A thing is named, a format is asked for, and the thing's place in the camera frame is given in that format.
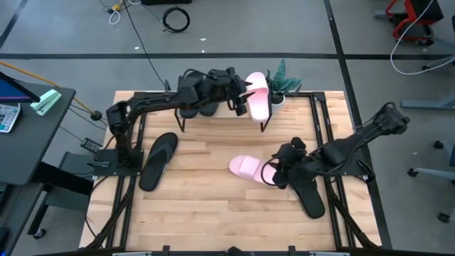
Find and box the long white cable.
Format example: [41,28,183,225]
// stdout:
[390,0,455,76]

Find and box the red metal-framed cart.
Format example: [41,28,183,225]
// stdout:
[385,0,445,46]

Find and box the black desk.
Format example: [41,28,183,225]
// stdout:
[0,80,95,256]

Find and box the pink slide sandal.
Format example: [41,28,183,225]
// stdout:
[245,71,272,124]
[228,154,284,186]

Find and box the black box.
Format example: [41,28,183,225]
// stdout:
[141,0,193,6]

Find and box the grey desk foot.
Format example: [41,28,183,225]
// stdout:
[400,95,455,110]

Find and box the mint green stapler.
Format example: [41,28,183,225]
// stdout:
[30,88,63,117]

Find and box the white plant pot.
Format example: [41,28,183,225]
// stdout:
[270,92,286,114]

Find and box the black flip-flop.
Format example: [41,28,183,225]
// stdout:
[289,176,326,220]
[138,132,178,192]

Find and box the yellow cable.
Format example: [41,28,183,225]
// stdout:
[0,60,92,113]

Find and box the long black floor cable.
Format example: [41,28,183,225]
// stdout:
[122,0,168,90]

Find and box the white looped cable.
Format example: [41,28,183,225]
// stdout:
[108,9,122,26]

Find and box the wooden shelf with black legs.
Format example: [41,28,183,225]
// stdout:
[173,80,274,134]

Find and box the grey office chair base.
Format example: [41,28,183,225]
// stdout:
[407,140,455,224]

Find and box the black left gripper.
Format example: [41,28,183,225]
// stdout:
[198,67,257,117]

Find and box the green striped plant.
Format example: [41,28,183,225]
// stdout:
[266,58,302,97]

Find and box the dark computer monitor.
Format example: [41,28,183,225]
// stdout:
[0,70,41,104]

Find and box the grey calculator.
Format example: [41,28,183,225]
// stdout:
[0,102,23,134]

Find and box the coiled black cable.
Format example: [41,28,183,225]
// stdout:
[162,6,191,34]

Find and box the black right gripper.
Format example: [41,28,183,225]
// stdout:
[270,137,316,188]

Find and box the black aluminium table frame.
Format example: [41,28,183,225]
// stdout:
[85,90,381,256]

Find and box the black power adapter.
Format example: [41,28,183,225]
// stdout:
[80,137,104,154]

